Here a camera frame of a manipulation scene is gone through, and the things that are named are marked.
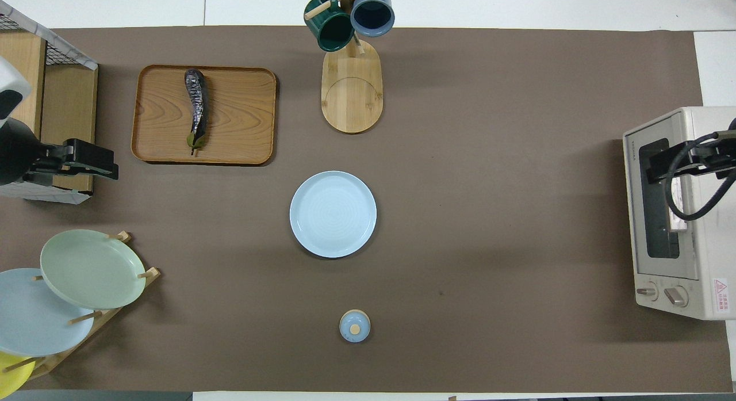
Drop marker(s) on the cream toaster oven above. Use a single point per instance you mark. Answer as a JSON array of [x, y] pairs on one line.
[[710, 263]]

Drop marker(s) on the dark purple eggplant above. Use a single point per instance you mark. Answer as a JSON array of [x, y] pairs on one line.
[[197, 102]]

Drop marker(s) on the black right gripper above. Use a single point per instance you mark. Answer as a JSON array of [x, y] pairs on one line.
[[713, 158]]

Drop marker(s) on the small blue white bell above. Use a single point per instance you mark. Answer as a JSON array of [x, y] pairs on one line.
[[355, 326]]

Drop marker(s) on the pale green plate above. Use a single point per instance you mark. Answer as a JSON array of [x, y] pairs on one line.
[[92, 268]]

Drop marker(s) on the wooden serving tray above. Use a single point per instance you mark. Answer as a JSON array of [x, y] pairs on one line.
[[241, 119]]

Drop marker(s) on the tall wooden shelf board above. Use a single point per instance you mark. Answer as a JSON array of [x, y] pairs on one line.
[[20, 73]]

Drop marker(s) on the yellow plate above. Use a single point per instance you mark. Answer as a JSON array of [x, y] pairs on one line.
[[11, 378]]

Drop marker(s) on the white plaid fabric liner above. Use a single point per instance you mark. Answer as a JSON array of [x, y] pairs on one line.
[[63, 197]]

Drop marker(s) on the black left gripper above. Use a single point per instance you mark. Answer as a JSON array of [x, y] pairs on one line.
[[80, 153]]

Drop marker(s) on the blue mug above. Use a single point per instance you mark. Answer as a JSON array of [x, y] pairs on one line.
[[372, 12]]

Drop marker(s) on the light blue racked plate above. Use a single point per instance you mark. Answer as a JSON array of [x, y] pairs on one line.
[[34, 320]]

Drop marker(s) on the brown table mat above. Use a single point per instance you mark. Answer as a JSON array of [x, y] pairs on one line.
[[460, 245]]

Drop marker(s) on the wooden mug tree stand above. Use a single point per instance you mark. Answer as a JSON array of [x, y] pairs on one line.
[[352, 90]]

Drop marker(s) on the low wooden shelf board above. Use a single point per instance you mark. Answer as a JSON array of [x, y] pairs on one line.
[[72, 107]]

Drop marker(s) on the dark green mug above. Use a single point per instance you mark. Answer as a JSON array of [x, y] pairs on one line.
[[330, 27]]

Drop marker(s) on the wooden plate rack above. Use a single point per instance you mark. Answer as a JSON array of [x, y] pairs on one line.
[[103, 317]]

